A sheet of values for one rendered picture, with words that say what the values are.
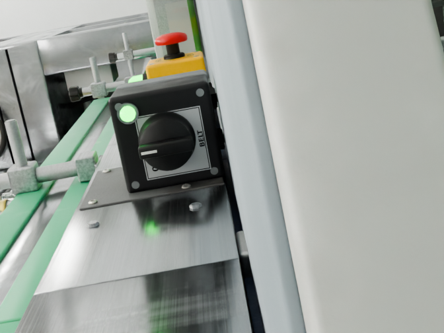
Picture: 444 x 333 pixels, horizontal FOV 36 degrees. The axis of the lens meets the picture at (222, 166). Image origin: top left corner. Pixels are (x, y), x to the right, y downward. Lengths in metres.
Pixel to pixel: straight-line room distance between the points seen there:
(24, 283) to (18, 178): 0.24
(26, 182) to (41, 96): 1.49
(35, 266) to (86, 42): 1.68
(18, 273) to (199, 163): 0.16
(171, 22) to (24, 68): 0.95
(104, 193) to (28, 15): 4.45
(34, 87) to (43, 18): 2.80
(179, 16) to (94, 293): 0.97
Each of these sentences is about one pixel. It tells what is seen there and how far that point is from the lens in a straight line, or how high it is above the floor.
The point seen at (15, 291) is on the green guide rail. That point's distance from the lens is 0.48.
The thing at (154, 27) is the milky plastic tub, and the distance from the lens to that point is 1.32.
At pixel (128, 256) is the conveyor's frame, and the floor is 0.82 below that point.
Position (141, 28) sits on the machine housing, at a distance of 2.13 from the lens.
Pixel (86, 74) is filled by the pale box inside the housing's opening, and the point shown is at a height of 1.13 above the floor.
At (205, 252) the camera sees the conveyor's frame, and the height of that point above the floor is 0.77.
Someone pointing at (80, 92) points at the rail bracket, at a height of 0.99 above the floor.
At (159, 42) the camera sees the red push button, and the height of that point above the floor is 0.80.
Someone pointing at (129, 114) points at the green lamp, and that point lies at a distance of 0.54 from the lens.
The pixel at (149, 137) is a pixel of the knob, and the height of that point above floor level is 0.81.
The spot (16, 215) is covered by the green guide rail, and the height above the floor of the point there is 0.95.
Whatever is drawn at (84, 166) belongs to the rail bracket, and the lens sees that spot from 0.70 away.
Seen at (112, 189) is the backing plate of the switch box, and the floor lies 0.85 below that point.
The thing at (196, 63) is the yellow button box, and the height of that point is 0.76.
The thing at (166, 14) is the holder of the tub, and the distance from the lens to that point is 1.32.
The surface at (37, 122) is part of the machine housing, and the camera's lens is 2.22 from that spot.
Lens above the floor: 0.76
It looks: level
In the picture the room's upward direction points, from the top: 100 degrees counter-clockwise
